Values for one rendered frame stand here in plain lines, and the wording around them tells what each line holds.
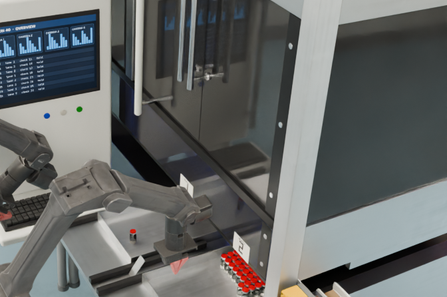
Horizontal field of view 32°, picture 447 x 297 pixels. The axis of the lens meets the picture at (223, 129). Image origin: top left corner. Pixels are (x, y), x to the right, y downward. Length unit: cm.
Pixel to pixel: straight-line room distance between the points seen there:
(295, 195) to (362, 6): 52
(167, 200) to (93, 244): 76
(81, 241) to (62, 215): 97
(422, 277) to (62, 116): 135
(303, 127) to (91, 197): 60
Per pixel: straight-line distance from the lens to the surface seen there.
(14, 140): 204
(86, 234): 256
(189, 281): 239
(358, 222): 224
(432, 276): 270
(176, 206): 185
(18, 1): 255
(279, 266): 215
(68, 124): 280
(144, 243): 252
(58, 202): 156
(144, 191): 169
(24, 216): 275
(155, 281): 238
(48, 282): 372
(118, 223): 260
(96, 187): 157
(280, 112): 196
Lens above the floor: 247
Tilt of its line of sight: 30 degrees down
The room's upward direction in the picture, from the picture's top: 5 degrees clockwise
